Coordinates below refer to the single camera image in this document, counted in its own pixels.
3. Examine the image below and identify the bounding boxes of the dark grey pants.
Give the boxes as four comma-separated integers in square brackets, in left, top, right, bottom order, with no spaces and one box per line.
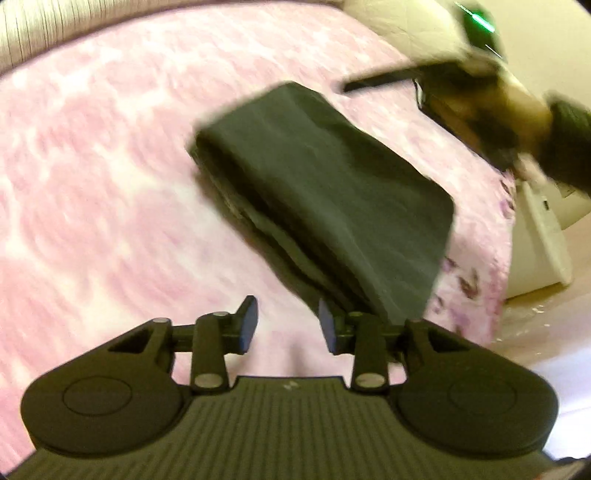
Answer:
[187,80,456,325]

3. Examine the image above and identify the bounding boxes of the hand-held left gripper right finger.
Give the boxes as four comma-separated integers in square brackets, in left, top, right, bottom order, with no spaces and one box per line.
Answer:
[318,298,509,393]

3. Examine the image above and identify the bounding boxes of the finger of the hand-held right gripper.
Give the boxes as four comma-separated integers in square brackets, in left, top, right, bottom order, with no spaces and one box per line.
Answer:
[344,62,468,93]
[413,78,519,169]

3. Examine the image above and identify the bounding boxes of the person's right forearm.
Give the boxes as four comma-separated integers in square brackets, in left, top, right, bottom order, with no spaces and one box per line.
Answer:
[538,99,591,193]

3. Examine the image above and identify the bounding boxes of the white furniture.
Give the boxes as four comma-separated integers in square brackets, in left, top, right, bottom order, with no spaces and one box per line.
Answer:
[505,177,591,302]

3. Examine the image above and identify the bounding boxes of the pink rose blanket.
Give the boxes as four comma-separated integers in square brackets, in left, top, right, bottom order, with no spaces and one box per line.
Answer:
[0,6,519,464]

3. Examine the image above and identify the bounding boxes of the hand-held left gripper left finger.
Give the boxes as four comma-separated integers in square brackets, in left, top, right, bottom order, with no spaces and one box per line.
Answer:
[69,295,260,394]

